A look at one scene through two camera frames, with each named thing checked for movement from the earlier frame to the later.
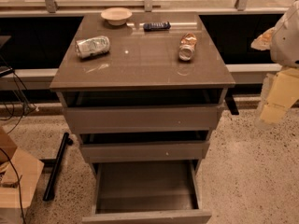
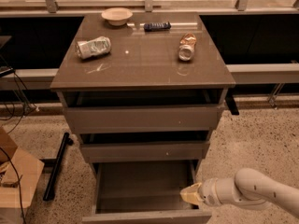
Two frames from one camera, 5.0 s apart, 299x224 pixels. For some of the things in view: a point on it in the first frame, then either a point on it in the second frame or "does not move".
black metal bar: (50, 183) does not move
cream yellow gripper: (287, 46) -> (207, 190)
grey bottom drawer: (146, 191) does not move
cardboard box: (19, 175) does not move
